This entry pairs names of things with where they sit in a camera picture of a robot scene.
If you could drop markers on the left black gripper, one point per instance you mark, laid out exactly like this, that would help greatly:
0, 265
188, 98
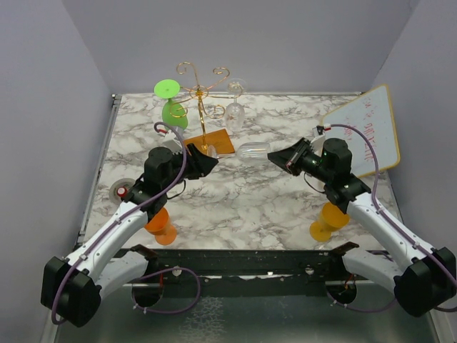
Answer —
201, 164

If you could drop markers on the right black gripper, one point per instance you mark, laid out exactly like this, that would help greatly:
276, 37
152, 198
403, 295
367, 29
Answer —
288, 158

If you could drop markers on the clear wine glass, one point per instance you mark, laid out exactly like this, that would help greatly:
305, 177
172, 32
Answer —
235, 113
251, 151

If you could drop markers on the green plastic wine glass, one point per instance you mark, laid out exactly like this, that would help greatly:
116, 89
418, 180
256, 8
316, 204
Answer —
173, 113

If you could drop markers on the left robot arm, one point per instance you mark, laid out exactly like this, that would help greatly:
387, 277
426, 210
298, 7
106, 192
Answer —
72, 286

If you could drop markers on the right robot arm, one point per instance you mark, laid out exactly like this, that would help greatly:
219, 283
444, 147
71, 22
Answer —
419, 276

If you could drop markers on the orange plastic wine glass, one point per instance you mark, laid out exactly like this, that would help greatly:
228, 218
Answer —
161, 227

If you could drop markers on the yellow plastic glass front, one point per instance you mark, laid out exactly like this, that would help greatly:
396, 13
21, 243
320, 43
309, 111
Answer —
330, 220

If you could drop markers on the clear tape roll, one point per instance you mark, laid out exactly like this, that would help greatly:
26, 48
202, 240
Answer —
120, 188

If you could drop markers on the small whiteboard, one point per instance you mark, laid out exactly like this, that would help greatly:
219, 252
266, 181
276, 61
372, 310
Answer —
369, 121

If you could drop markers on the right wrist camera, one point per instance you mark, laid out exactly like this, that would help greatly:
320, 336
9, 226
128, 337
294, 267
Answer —
319, 136

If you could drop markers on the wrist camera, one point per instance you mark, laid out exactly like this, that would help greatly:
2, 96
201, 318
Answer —
170, 141
319, 136

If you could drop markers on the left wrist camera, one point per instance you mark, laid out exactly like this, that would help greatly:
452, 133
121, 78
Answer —
170, 141

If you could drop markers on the black metal base frame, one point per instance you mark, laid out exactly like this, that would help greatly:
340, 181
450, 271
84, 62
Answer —
184, 273

